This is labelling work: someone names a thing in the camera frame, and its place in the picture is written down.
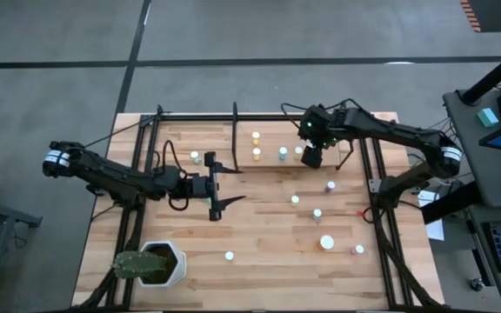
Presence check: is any thin black cable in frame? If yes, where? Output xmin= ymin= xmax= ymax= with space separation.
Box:
xmin=83 ymin=110 xmax=161 ymax=149

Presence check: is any black diagonal pole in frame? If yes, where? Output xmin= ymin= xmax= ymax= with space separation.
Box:
xmin=459 ymin=41 xmax=501 ymax=106

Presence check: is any black stand beam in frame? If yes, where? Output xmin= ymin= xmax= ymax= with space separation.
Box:
xmin=420 ymin=180 xmax=483 ymax=225

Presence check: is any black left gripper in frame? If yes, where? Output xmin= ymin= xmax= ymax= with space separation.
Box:
xmin=188 ymin=150 xmax=247 ymax=222

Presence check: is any teal box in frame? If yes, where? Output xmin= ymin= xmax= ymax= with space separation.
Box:
xmin=477 ymin=107 xmax=500 ymax=129

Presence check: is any large orange pill bottle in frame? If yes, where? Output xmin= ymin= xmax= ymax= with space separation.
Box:
xmin=318 ymin=234 xmax=336 ymax=252

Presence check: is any grey metal desk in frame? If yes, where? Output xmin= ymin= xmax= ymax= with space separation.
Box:
xmin=0 ymin=193 xmax=43 ymax=313

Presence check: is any wooden shelf board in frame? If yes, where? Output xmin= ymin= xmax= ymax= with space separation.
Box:
xmin=236 ymin=120 xmax=342 ymax=170

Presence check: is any grey side desk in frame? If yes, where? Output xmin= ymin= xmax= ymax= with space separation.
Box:
xmin=443 ymin=89 xmax=501 ymax=313

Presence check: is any green cactus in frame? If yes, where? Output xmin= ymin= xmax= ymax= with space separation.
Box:
xmin=111 ymin=250 xmax=168 ymax=280

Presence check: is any orange-striped dark floor mat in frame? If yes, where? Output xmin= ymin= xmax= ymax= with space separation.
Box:
xmin=458 ymin=0 xmax=501 ymax=34

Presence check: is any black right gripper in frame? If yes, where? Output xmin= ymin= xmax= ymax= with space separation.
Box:
xmin=298 ymin=103 xmax=343 ymax=170

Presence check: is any black table frame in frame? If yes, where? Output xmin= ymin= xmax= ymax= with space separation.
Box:
xmin=70 ymin=103 xmax=445 ymax=313

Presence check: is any white hexagonal planter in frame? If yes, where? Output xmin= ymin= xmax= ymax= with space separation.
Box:
xmin=137 ymin=240 xmax=188 ymax=289

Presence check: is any white paper sheet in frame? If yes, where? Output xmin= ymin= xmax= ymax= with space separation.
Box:
xmin=417 ymin=190 xmax=445 ymax=242

